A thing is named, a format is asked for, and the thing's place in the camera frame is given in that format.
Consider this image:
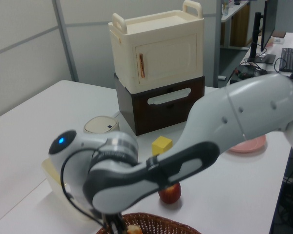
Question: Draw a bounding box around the yellow cube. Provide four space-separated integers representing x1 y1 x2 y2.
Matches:
151 136 174 156

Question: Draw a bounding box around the red apple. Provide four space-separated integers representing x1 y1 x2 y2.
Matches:
158 182 182 204

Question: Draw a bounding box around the dark brown drawer box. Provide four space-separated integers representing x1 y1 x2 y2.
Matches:
113 73 206 137

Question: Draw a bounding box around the brown wicker basket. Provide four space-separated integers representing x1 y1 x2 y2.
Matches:
96 212 201 234

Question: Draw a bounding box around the wooden shelf unit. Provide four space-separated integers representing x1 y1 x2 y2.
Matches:
220 0 251 49

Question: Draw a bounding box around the cream plastic cabinet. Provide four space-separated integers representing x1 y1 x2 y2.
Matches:
107 0 206 94

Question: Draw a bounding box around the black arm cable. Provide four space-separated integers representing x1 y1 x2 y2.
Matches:
60 143 108 231

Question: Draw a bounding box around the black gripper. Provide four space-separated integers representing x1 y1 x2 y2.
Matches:
103 212 124 234

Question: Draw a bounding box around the bundle of desk cables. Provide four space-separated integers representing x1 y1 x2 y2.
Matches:
230 62 268 82

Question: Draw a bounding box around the small cream trash can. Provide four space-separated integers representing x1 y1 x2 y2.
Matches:
83 116 120 134

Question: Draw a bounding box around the white open plastic container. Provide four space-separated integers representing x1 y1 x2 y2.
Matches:
41 157 95 222

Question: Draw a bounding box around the pink plate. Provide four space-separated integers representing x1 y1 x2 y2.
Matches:
228 135 267 154

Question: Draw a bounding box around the black computer monitor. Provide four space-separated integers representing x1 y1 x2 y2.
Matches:
259 0 277 52
247 11 276 65

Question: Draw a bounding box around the black keyboard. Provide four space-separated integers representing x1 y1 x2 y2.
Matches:
278 47 293 73

